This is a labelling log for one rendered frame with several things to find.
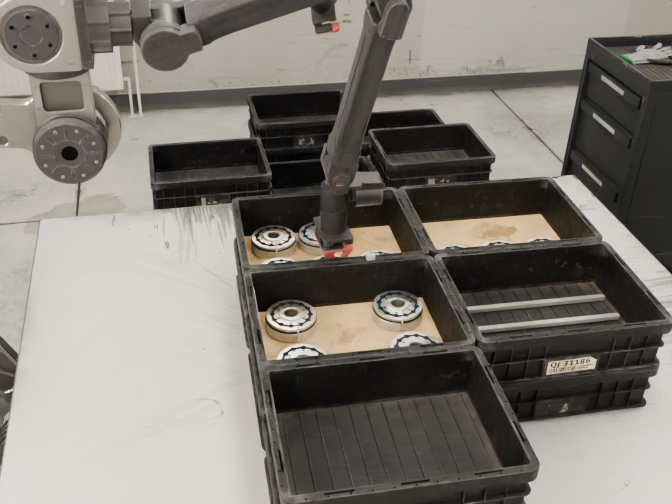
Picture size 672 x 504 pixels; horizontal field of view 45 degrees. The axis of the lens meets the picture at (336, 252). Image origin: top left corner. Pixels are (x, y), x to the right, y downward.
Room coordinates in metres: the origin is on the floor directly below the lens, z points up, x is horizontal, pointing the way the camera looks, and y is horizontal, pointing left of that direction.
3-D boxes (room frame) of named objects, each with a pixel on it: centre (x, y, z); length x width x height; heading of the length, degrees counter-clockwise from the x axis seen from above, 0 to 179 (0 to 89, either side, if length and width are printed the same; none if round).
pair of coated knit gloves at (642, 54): (2.91, -1.13, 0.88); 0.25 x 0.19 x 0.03; 104
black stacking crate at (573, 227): (1.63, -0.37, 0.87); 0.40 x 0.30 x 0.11; 102
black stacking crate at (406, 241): (1.55, 0.02, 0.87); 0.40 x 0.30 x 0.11; 102
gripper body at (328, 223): (1.48, 0.01, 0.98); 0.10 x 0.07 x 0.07; 16
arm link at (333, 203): (1.48, 0.00, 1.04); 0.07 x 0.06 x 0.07; 104
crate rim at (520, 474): (0.96, -0.10, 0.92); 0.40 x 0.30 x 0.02; 102
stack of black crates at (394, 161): (2.69, -0.33, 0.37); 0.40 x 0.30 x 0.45; 104
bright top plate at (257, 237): (1.59, 0.15, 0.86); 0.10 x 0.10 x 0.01
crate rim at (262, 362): (1.25, -0.04, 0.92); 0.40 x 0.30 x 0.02; 102
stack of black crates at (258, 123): (2.98, 0.15, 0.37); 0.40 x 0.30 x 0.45; 104
